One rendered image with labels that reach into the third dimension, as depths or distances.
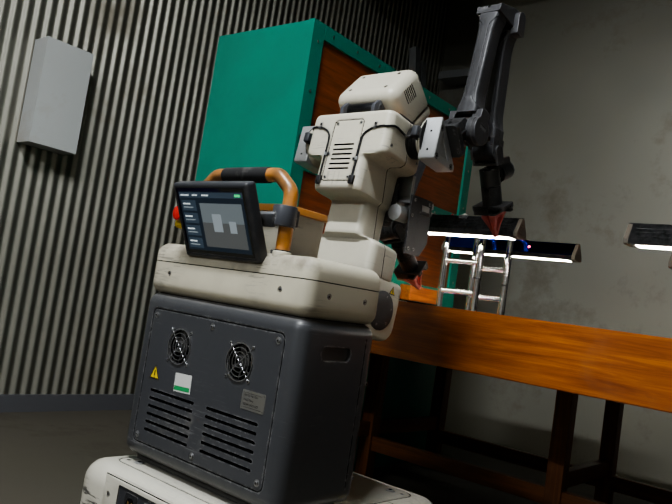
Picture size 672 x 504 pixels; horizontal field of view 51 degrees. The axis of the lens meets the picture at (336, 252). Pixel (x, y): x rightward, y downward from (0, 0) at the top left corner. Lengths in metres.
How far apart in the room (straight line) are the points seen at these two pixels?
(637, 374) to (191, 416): 1.13
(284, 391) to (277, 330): 0.12
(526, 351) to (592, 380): 0.20
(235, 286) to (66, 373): 2.30
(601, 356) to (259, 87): 1.68
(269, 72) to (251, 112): 0.17
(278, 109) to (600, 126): 2.30
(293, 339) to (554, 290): 3.12
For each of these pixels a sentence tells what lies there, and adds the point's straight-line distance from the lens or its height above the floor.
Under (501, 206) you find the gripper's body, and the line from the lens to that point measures 2.05.
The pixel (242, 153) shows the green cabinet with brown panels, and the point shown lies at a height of 1.26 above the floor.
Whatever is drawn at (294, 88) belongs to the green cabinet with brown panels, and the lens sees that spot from 2.76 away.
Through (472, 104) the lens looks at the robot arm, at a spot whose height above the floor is 1.31.
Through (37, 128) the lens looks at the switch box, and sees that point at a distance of 3.47.
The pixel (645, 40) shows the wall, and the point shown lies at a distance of 4.61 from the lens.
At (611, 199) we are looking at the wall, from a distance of 4.36.
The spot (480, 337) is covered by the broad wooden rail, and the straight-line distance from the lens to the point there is 2.15.
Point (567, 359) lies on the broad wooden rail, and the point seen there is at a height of 0.67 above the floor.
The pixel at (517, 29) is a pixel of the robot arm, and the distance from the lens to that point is 2.12.
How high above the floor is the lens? 0.73
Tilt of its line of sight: 4 degrees up
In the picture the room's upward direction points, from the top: 9 degrees clockwise
